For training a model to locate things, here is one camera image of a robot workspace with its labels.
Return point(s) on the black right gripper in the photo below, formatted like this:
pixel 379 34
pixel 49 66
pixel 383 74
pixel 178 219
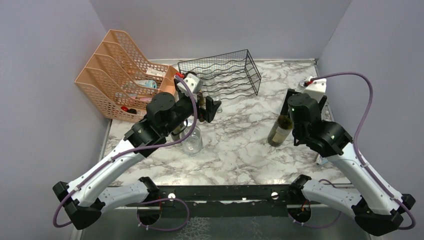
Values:
pixel 290 92

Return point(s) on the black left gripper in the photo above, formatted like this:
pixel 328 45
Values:
pixel 209 113

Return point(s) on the clear tall glass bottle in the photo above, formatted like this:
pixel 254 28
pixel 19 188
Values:
pixel 212 89

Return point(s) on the green labelled wine bottle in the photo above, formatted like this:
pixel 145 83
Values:
pixel 200 94

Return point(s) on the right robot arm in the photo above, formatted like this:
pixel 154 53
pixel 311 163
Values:
pixel 376 208

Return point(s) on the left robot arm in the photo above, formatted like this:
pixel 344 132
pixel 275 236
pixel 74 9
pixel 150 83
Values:
pixel 89 196

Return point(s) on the dark green wine bottle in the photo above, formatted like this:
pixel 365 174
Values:
pixel 280 130

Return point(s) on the clear round glass bottle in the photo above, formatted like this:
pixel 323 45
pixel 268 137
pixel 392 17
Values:
pixel 193 144

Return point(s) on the green bottle silver foil neck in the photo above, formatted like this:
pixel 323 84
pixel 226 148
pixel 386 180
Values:
pixel 176 133

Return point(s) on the small blue white object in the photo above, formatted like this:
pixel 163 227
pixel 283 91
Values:
pixel 320 160

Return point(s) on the pink tube item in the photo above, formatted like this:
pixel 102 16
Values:
pixel 140 97

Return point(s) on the red and black small items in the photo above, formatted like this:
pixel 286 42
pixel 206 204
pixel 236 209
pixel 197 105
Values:
pixel 129 110

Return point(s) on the peach plastic file organizer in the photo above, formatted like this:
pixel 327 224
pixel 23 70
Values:
pixel 118 68

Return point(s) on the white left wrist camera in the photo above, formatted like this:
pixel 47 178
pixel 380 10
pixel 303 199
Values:
pixel 189 83

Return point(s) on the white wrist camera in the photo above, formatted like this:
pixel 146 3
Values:
pixel 316 89
pixel 189 83

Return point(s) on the black wire wine rack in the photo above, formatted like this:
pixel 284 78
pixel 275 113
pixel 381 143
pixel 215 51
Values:
pixel 236 73

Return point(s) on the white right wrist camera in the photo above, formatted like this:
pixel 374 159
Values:
pixel 316 89

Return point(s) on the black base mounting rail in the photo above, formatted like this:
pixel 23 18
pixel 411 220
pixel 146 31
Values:
pixel 216 201

